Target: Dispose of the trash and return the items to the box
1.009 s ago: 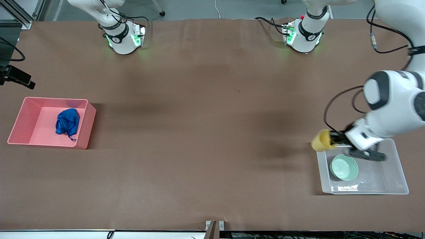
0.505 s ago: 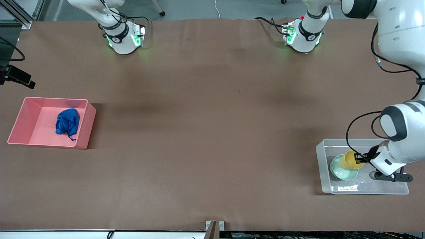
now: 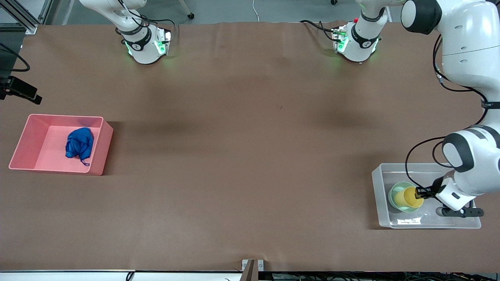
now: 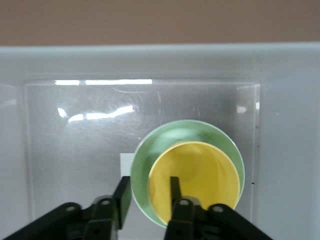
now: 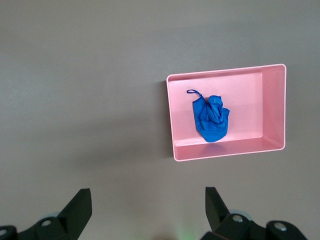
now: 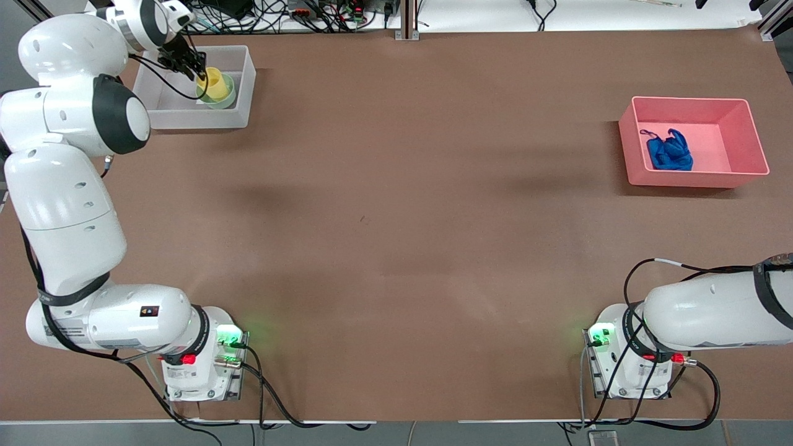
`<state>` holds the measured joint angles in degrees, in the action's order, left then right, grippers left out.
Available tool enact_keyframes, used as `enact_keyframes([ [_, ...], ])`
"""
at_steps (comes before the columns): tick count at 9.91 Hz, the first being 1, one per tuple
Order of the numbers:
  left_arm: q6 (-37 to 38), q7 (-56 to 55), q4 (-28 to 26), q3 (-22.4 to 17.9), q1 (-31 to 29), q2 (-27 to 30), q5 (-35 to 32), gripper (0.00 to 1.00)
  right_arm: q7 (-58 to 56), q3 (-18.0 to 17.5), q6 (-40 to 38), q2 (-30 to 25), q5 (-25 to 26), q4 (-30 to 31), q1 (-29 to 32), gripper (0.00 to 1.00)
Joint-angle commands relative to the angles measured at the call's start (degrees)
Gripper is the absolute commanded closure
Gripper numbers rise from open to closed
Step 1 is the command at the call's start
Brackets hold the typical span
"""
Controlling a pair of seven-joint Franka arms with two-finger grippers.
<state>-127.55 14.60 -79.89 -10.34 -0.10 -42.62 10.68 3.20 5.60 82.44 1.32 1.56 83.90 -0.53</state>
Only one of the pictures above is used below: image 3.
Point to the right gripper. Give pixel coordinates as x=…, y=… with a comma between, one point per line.
x=18, y=88

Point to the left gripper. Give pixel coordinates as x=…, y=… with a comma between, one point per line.
x=432, y=190

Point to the yellow plastic cup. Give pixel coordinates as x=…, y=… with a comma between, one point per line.
x=406, y=197

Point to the mint green bowl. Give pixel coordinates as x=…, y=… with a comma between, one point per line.
x=395, y=187

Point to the blue cloth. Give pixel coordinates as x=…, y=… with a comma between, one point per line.
x=80, y=144

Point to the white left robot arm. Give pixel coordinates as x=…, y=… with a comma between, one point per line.
x=468, y=39

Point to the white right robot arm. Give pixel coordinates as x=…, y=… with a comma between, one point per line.
x=142, y=43

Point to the clear plastic box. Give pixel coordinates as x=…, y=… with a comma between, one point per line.
x=429, y=168

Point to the pink plastic bin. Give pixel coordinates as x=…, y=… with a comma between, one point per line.
x=47, y=148

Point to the chair leg with caster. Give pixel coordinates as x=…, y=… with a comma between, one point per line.
x=187, y=9

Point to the white table edge strip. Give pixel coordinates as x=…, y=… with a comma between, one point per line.
x=78, y=276

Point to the brown table cover sheet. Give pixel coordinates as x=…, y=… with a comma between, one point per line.
x=250, y=117

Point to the aluminium frame strut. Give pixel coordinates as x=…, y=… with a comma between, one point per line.
x=23, y=17

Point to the metal table edge bracket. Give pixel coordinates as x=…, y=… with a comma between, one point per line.
x=252, y=269

